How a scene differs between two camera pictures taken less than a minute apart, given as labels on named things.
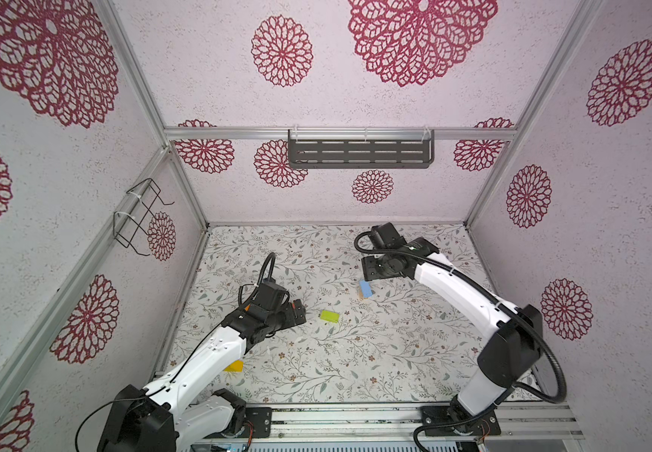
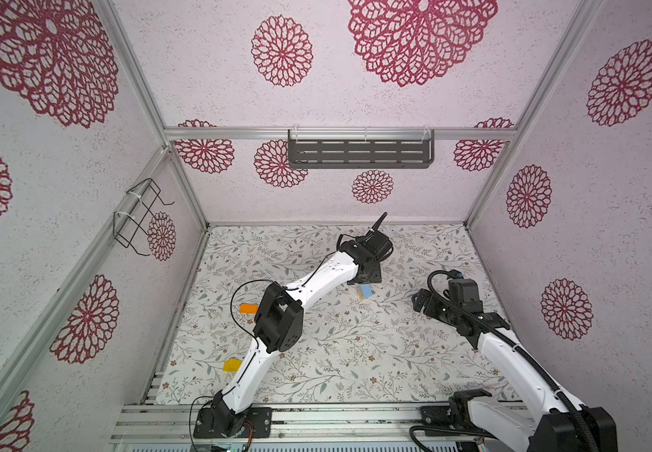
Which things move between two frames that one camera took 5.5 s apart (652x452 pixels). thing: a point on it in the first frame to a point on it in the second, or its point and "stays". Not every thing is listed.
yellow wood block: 236,365 stays
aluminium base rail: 401,424 stays
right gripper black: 367,266 to 417,302
